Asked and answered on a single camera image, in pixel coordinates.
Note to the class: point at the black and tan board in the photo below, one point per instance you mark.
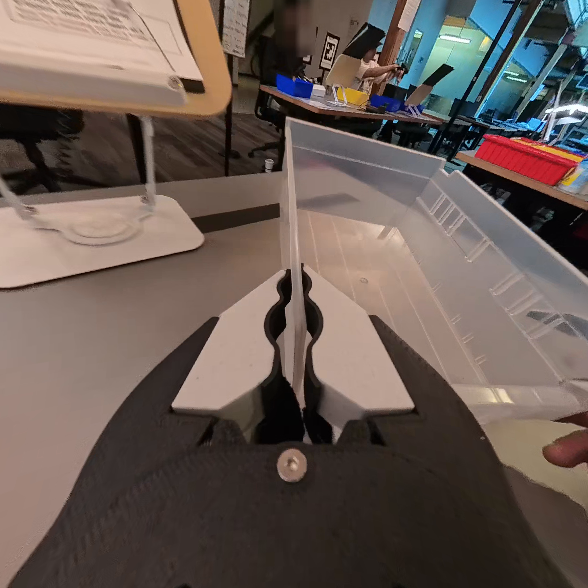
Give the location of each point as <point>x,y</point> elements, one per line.
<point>363,41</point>

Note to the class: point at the printed paper sheets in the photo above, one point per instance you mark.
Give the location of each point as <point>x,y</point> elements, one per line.
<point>92,46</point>

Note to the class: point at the red plastic bin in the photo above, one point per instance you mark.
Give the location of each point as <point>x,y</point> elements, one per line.
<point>523,160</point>

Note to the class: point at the person's right hand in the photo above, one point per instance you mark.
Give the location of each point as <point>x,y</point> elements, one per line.
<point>569,452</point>

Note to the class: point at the yellow plastic bin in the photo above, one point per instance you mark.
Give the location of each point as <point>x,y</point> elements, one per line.
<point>353,95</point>

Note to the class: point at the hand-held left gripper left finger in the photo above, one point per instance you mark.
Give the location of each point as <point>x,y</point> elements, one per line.
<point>229,367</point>

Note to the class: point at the wooden document stand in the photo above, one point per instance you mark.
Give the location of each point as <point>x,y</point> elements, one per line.
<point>92,262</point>

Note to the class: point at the blue plastic bin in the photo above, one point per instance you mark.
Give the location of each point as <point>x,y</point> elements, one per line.
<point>294,86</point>
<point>385,103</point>

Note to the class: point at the black office chair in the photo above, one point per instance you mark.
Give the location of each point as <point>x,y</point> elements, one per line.
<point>41,138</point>

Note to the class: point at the clear plastic bin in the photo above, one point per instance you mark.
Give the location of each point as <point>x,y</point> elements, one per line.
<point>367,257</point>

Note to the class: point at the wooden background table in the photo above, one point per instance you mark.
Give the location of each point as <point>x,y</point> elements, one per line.
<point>321,105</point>

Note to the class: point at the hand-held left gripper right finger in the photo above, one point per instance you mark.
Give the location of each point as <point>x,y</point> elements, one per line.
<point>363,367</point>

